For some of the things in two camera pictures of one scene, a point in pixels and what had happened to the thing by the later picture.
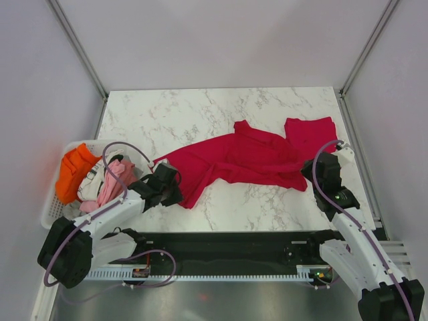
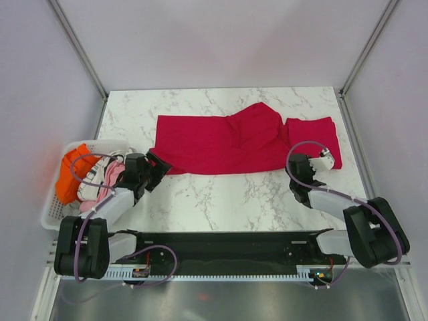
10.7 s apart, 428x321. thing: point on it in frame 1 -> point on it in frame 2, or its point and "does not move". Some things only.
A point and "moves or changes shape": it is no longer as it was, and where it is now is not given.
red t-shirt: x=250 y=154 moves or changes shape
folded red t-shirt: x=308 y=137 does not move
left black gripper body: x=172 y=194 -> x=144 y=176
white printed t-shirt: x=89 y=186 does not move
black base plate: x=215 y=250 does not move
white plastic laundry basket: x=53 y=209 does not move
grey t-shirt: x=71 y=210 does not move
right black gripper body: x=307 y=171 -> x=311 y=170
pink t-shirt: x=110 y=190 does not move
